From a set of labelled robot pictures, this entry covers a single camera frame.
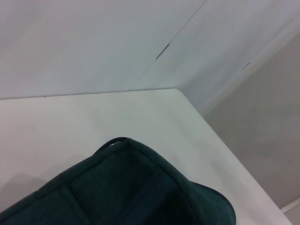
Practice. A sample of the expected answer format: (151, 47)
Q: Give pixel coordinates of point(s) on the dark teal insulated lunch bag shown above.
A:
(117, 187)

